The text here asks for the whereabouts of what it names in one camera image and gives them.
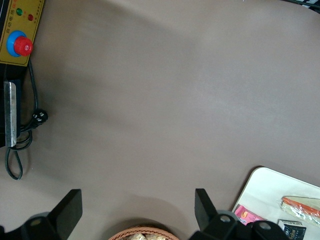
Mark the yellow emergency stop control box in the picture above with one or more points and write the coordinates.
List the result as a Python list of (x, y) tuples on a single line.
[(22, 25)]

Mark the crispy rice snack bag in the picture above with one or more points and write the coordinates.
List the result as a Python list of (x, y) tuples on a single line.
[(155, 237), (137, 237)]

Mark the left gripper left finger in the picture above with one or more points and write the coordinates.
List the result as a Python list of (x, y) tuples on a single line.
[(67, 212)]

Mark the silver metal bracket plate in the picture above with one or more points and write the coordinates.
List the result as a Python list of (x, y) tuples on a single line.
[(10, 112)]

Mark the beige plastic tray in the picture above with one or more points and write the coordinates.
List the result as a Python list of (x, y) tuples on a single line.
[(262, 190)]

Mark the round brown wicker basket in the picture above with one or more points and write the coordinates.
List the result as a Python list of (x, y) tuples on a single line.
[(120, 235)]

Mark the triangle sandwich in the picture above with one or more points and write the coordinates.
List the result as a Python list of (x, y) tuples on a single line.
[(301, 207)]

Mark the small black snack box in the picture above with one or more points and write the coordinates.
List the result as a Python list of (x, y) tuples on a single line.
[(293, 231)]

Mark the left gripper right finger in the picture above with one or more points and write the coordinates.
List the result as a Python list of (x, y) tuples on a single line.
[(207, 220)]

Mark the pink snack packet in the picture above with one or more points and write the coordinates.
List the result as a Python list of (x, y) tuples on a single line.
[(246, 215)]

